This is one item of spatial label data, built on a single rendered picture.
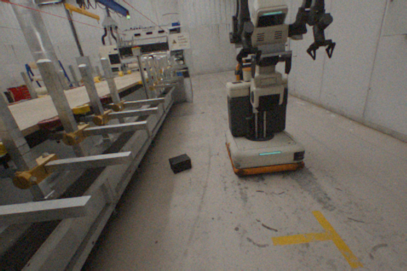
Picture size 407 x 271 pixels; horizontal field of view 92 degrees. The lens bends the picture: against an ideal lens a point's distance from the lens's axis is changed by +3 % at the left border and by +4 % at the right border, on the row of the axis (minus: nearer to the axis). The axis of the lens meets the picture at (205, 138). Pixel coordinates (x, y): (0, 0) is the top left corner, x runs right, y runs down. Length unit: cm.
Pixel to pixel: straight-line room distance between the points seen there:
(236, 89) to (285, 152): 71
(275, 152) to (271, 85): 56
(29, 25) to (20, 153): 574
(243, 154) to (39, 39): 563
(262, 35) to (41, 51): 552
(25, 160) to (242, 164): 143
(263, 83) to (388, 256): 127
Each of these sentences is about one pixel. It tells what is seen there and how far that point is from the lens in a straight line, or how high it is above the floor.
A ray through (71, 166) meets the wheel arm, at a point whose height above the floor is 80.
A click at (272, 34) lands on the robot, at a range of 163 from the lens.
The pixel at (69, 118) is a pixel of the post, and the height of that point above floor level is 91.
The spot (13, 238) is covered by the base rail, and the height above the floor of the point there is 70.
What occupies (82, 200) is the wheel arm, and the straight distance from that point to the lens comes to 50.
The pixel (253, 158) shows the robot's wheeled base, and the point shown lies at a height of 21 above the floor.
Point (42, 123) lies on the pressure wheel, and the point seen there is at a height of 90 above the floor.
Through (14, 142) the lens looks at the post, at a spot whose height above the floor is 92.
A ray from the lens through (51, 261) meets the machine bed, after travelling 129.
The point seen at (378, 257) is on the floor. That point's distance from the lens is 152.
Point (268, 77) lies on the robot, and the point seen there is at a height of 87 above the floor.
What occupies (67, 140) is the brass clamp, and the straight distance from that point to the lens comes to 97.
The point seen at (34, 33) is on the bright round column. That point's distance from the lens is 641.
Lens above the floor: 109
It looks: 23 degrees down
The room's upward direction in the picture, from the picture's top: 7 degrees counter-clockwise
